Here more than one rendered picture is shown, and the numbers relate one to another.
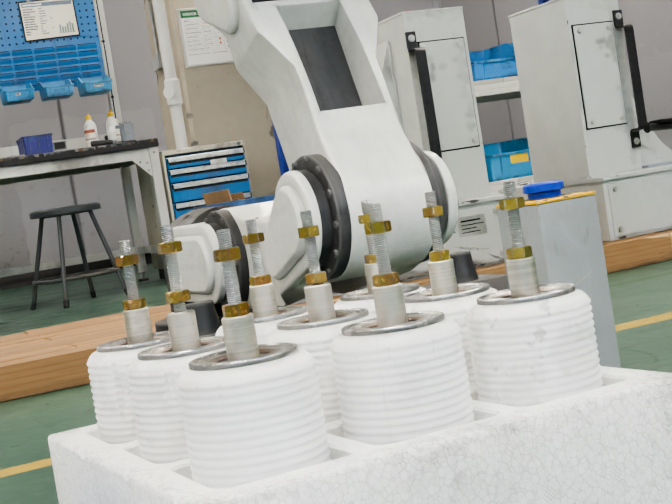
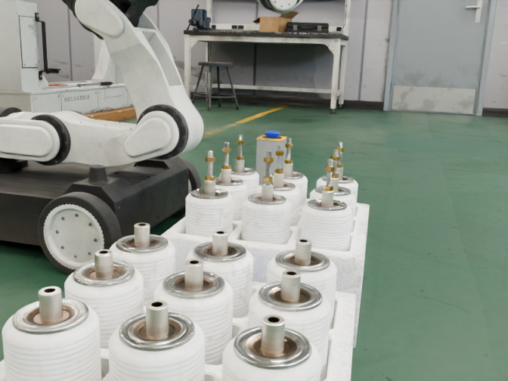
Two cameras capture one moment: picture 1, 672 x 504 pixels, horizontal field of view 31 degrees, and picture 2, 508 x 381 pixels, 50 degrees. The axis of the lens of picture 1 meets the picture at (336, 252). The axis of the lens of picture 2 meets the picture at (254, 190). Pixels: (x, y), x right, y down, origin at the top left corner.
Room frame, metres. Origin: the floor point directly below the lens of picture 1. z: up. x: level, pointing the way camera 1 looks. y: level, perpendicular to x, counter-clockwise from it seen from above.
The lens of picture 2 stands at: (0.30, 0.94, 0.52)
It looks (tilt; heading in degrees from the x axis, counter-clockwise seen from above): 14 degrees down; 309
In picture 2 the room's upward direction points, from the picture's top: 2 degrees clockwise
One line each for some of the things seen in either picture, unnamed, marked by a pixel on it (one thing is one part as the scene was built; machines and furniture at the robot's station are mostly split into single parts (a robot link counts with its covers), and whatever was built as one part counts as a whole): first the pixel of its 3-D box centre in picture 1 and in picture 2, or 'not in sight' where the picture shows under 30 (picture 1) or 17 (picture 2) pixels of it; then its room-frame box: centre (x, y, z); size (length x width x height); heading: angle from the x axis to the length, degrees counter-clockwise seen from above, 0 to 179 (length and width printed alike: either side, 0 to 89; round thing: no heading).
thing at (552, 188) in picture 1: (543, 192); (272, 135); (1.17, -0.21, 0.32); 0.04 x 0.04 x 0.02
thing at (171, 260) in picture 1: (174, 273); (267, 170); (0.93, 0.13, 0.31); 0.01 x 0.01 x 0.08
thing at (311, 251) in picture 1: (312, 256); (279, 162); (0.98, 0.02, 0.30); 0.01 x 0.01 x 0.08
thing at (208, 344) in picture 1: (186, 349); (267, 199); (0.93, 0.13, 0.25); 0.08 x 0.08 x 0.01
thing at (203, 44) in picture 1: (220, 34); not in sight; (7.40, 0.49, 1.38); 0.49 x 0.02 x 0.35; 114
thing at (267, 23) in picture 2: not in sight; (275, 22); (3.90, -3.78, 0.87); 0.40 x 0.30 x 0.23; 10
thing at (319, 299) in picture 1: (320, 304); (278, 180); (0.98, 0.02, 0.26); 0.02 x 0.02 x 0.03
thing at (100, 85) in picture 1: (94, 84); not in sight; (6.82, 1.19, 1.14); 0.21 x 0.17 x 0.10; 24
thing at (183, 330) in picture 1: (183, 332); (267, 193); (0.93, 0.13, 0.26); 0.02 x 0.02 x 0.03
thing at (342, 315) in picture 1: (322, 320); (278, 186); (0.98, 0.02, 0.25); 0.08 x 0.08 x 0.01
